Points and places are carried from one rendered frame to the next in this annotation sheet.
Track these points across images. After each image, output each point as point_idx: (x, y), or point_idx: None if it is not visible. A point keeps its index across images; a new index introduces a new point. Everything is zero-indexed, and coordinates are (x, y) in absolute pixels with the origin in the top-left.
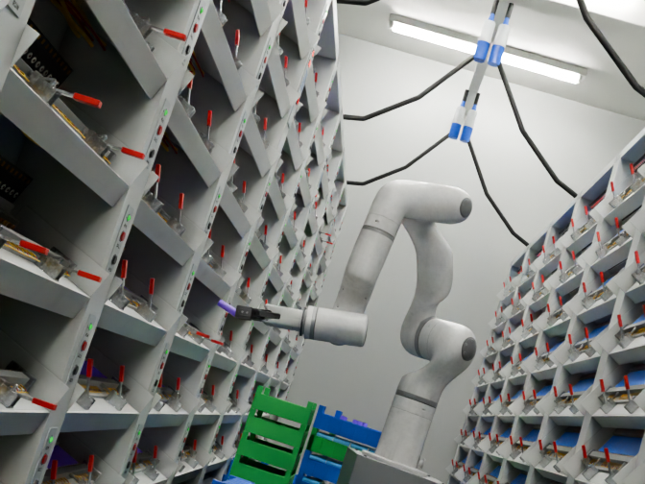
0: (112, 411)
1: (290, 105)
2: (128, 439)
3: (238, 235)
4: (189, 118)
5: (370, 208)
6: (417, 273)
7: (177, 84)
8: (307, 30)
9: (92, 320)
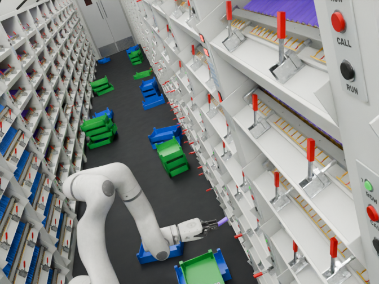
0: (230, 213)
1: (220, 103)
2: None
3: None
4: (190, 110)
5: (135, 177)
6: (105, 239)
7: None
8: (189, 30)
9: (206, 162)
